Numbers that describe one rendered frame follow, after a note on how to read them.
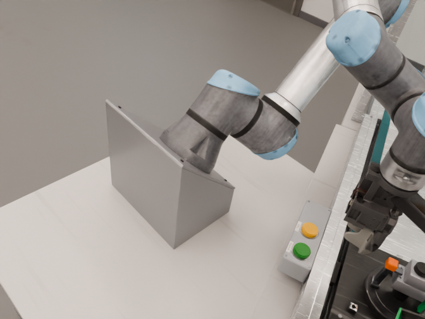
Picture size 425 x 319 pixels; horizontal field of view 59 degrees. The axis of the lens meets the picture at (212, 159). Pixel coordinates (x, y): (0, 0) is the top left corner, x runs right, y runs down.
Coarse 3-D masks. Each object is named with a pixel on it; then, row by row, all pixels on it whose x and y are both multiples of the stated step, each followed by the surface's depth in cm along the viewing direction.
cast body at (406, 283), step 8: (408, 264) 76; (416, 264) 74; (424, 264) 74; (408, 272) 74; (416, 272) 73; (424, 272) 72; (392, 280) 78; (400, 280) 75; (408, 280) 74; (416, 280) 73; (424, 280) 72; (392, 288) 77; (400, 288) 76; (408, 288) 75; (416, 288) 74; (424, 288) 73; (416, 296) 75; (424, 296) 74
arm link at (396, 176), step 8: (384, 160) 63; (392, 160) 61; (384, 168) 63; (392, 168) 61; (400, 168) 60; (384, 176) 63; (392, 176) 61; (400, 176) 60; (408, 176) 59; (416, 176) 59; (424, 176) 59; (392, 184) 62; (400, 184) 61; (408, 184) 60; (416, 184) 60; (424, 184) 61
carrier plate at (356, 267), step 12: (348, 252) 89; (372, 252) 90; (384, 252) 90; (348, 264) 87; (360, 264) 87; (372, 264) 87; (384, 264) 88; (348, 276) 84; (360, 276) 85; (336, 288) 82; (348, 288) 82; (360, 288) 82; (336, 300) 80; (348, 300) 80; (360, 300) 80; (336, 312) 78; (348, 312) 78; (360, 312) 78
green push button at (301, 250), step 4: (296, 244) 89; (300, 244) 89; (304, 244) 89; (296, 248) 88; (300, 248) 88; (304, 248) 88; (308, 248) 88; (296, 252) 87; (300, 252) 87; (304, 252) 87; (308, 252) 87; (300, 256) 87; (304, 256) 87; (308, 256) 87
